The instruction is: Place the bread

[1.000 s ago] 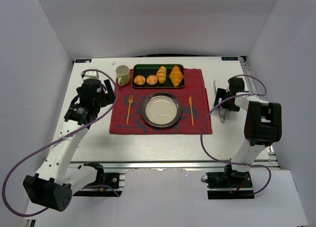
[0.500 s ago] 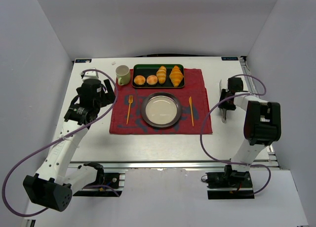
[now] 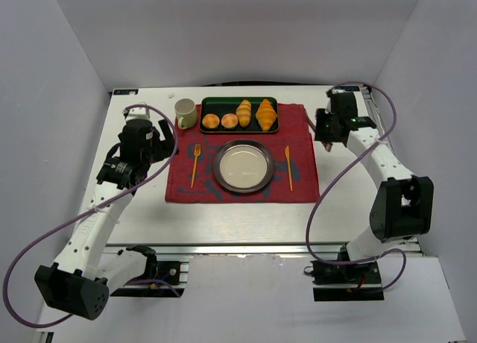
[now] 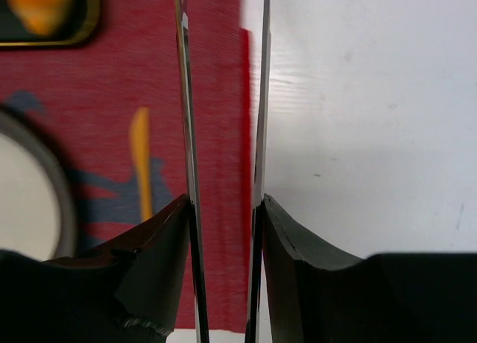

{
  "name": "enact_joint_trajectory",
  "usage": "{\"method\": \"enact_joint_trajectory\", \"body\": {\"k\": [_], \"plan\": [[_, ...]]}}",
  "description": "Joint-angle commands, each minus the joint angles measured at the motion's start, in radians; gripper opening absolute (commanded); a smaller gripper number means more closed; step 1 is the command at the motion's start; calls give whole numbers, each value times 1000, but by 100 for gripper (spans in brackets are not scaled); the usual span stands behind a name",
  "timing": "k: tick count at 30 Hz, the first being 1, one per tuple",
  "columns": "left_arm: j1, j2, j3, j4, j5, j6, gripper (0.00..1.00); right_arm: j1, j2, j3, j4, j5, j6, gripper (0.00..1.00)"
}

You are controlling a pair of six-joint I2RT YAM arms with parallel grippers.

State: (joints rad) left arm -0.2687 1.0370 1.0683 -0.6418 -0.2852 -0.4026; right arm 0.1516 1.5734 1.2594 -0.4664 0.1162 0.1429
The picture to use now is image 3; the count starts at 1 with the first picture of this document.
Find silver rimmed white plate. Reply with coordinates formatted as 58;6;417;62
212;139;275;194

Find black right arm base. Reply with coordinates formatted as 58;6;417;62
303;261;385;302

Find orange plastic knife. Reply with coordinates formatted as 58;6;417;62
285;145;293;192

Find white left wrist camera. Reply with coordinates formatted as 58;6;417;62
122;105;151;122

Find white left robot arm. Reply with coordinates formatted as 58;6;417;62
34;118;175;321

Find round bun right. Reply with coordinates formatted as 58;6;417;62
221;113;239;130

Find steel tongs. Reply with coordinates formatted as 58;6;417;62
304;110;335;153

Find blue label right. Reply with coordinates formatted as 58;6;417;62
334;85;361;92

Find large striped croissant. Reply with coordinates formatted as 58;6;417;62
256;99;277;131

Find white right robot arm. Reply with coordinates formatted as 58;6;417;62
315;89;434;266

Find round bun left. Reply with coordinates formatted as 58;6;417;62
201;113;221;130

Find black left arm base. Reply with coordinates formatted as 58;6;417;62
111;260;189;298

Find blue label left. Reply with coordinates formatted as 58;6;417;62
113;89;139;95

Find small striped bread roll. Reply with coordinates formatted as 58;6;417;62
236;99;251;128

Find round bun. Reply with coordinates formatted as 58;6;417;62
221;113;239;130
201;113;221;130

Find light green mug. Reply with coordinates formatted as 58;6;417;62
174;98;197;130

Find red patterned placemat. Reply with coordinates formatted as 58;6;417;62
165;104;319;204

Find blue label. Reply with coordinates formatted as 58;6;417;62
113;89;139;95
334;85;361;92

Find orange plastic fork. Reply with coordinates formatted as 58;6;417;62
190;143;201;189

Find aluminium table rail front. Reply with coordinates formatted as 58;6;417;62
104;240;422;255

